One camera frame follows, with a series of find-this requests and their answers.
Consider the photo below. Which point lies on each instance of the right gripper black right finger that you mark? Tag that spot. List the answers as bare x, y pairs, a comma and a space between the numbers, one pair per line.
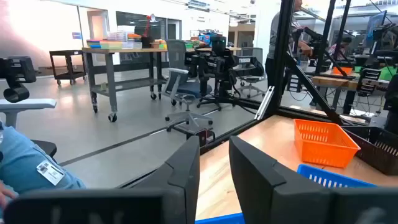
280, 199

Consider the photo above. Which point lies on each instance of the white chair armrest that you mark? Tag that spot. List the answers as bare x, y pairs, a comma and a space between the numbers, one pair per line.
28, 103

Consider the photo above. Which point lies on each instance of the black diagonal frame brace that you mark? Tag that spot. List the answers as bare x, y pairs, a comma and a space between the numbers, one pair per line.
314, 90

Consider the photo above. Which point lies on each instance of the clear plastic bins stack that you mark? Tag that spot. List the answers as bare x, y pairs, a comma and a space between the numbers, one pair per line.
124, 39

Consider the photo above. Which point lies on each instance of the wooden table black legs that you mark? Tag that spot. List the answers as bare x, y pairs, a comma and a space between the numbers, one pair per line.
332, 81

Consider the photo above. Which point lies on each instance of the black frame rail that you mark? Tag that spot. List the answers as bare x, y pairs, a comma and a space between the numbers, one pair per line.
236, 132

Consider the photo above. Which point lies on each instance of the person's hand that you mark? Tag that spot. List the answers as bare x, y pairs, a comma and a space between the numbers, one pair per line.
5, 194

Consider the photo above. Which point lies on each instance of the black frame post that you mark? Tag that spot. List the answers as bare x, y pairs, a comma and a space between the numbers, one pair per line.
283, 56

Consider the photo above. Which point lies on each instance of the blue wall sign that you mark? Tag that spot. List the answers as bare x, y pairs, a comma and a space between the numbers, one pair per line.
76, 35

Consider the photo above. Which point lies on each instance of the black plastic basket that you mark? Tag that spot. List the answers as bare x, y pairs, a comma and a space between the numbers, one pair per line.
379, 155

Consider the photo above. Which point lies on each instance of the gray office chair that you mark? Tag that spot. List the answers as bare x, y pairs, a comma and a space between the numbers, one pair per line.
253, 77
178, 62

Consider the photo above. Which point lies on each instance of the computer monitor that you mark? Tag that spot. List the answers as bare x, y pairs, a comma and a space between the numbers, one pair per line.
375, 26

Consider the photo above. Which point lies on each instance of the black wheeled cart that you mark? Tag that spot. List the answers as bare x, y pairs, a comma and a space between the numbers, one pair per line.
66, 53

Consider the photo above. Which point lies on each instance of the red desk lamp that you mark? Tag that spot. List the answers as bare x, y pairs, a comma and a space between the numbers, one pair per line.
147, 28

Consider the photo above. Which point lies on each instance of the orange plastic basket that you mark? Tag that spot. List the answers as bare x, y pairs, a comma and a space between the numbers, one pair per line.
326, 152

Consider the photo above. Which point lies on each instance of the coloured flat boxes stack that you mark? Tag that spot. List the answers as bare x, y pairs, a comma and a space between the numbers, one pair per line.
104, 44

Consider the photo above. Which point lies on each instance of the black clamp device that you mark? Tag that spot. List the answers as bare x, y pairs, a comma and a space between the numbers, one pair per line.
17, 70

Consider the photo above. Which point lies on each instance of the person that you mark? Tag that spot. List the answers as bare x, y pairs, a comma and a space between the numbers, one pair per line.
275, 34
25, 161
340, 46

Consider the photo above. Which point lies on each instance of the wooden workbench gray legs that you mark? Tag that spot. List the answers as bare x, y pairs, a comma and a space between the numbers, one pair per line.
110, 77

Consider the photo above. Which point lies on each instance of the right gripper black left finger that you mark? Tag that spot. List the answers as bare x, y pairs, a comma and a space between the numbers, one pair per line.
140, 205

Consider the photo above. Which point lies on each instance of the black robot on wheeled stand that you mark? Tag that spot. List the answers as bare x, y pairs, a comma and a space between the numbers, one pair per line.
217, 65

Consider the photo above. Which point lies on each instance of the silver metal bracket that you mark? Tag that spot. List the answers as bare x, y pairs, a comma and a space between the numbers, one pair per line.
264, 104

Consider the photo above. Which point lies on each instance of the blue plastic basket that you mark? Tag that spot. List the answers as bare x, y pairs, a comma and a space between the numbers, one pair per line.
224, 219
306, 170

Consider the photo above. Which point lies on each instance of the small orange bin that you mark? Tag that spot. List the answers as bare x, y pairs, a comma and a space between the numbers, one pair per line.
342, 71

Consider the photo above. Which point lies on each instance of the white name badge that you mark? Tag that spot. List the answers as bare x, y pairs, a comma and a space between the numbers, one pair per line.
50, 172

